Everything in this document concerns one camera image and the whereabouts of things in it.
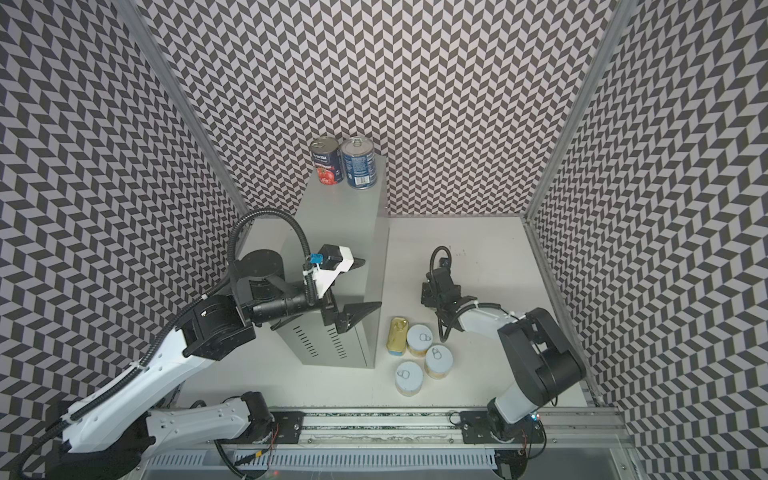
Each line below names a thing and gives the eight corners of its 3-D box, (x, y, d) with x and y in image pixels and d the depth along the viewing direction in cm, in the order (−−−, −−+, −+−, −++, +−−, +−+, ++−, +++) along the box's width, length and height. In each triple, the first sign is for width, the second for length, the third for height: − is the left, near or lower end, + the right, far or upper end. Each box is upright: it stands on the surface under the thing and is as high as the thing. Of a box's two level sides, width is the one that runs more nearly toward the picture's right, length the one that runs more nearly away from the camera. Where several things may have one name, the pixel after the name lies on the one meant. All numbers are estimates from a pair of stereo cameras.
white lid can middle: (426, 379, 80) (427, 375, 77) (424, 349, 85) (425, 344, 82) (453, 379, 80) (455, 375, 77) (449, 349, 85) (451, 344, 82)
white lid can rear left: (406, 358, 86) (407, 351, 81) (406, 332, 91) (406, 324, 86) (431, 358, 86) (433, 351, 81) (430, 332, 91) (431, 324, 86)
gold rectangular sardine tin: (386, 355, 85) (386, 350, 82) (387, 322, 92) (387, 316, 88) (408, 355, 85) (409, 350, 82) (408, 322, 92) (408, 316, 88)
